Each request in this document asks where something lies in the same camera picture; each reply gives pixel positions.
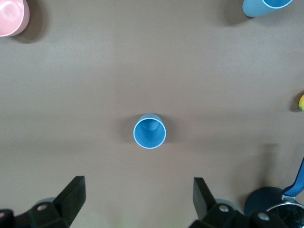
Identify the glass pot lid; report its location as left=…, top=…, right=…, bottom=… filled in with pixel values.
left=265, top=201, right=304, bottom=228

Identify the black pot with blue handle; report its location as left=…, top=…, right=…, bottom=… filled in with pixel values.
left=244, top=156, right=304, bottom=228

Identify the pink bowl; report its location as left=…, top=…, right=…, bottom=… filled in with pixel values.
left=0, top=0, right=30, bottom=38

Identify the blue plastic cup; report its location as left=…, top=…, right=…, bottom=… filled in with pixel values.
left=133, top=113, right=167, bottom=150
left=242, top=0, right=295, bottom=18

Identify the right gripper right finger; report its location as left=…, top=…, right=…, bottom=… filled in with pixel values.
left=189, top=177, right=252, bottom=228

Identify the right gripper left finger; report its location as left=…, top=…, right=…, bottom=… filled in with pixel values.
left=28, top=176, right=86, bottom=228

